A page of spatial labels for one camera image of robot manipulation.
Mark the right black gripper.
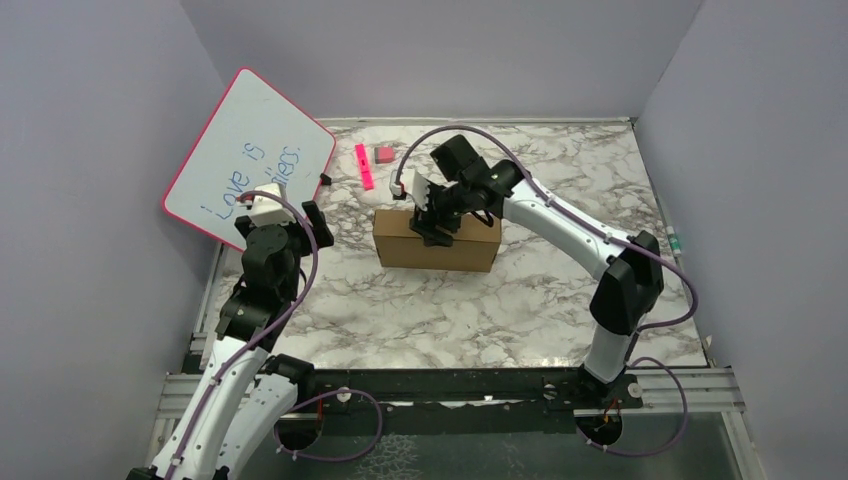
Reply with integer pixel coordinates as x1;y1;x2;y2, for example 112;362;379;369
408;178;472;248

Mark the brown cardboard box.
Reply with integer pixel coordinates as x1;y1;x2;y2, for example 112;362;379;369
373;209;502;272

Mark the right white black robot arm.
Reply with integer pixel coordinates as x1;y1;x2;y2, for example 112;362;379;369
390;134;664;407

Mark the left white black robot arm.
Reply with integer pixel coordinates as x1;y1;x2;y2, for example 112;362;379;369
128;196;334;479

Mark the pink marker pen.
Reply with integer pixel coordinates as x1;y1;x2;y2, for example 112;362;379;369
354;143;374;191

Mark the pink eraser block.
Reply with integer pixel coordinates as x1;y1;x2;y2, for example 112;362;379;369
374;146;396;164

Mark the pink framed whiteboard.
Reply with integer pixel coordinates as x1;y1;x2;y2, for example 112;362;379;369
161;68;336;250

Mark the green capped marker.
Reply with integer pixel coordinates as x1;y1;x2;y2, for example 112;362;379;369
666;226;682;257

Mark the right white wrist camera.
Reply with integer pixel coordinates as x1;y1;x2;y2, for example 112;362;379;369
389;169;433;211

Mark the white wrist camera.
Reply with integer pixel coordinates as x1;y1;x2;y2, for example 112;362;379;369
235;182;295;228
389;169;433;211

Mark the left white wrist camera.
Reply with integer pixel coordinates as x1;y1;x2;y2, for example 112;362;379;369
235;182;295;228

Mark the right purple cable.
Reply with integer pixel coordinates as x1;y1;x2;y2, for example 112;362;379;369
394;125;700;458

